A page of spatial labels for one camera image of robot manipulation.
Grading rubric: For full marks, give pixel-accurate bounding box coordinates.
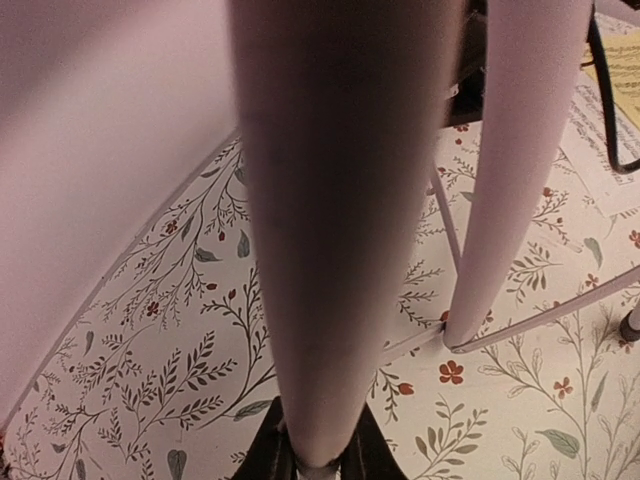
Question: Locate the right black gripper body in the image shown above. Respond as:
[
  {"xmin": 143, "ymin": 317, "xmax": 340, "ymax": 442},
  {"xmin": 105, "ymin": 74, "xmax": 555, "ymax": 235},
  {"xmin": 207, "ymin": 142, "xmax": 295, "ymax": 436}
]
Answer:
[{"xmin": 443, "ymin": 1, "xmax": 488, "ymax": 128}]

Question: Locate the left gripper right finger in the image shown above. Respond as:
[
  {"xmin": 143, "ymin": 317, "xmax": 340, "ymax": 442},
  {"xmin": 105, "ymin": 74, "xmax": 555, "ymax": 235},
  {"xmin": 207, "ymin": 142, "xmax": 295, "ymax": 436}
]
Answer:
[{"xmin": 342, "ymin": 404, "xmax": 400, "ymax": 480}]

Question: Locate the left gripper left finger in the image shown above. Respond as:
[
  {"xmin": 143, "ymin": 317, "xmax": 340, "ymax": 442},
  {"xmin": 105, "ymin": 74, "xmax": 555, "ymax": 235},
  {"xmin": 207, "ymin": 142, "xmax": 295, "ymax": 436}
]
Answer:
[{"xmin": 232, "ymin": 397, "xmax": 295, "ymax": 480}]

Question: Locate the lilac music stand with tripod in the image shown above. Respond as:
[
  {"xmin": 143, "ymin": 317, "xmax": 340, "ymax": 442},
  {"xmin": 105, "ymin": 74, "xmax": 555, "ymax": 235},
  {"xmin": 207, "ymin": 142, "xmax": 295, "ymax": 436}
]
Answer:
[{"xmin": 227, "ymin": 0, "xmax": 640, "ymax": 480}]

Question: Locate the yellow sheet music page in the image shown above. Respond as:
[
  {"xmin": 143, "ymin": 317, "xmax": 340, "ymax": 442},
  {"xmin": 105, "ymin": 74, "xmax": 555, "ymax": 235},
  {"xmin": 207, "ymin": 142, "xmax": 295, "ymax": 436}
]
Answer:
[{"xmin": 600, "ymin": 30, "xmax": 640, "ymax": 127}]

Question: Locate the white sheet music page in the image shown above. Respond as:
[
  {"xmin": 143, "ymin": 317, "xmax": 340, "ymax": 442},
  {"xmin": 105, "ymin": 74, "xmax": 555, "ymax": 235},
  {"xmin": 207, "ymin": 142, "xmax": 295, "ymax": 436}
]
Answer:
[{"xmin": 560, "ymin": 73, "xmax": 639, "ymax": 216}]

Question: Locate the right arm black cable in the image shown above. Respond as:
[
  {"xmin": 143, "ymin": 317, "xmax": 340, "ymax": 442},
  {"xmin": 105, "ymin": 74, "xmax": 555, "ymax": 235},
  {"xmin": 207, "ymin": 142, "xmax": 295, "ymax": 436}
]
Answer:
[{"xmin": 584, "ymin": 14, "xmax": 640, "ymax": 176}]

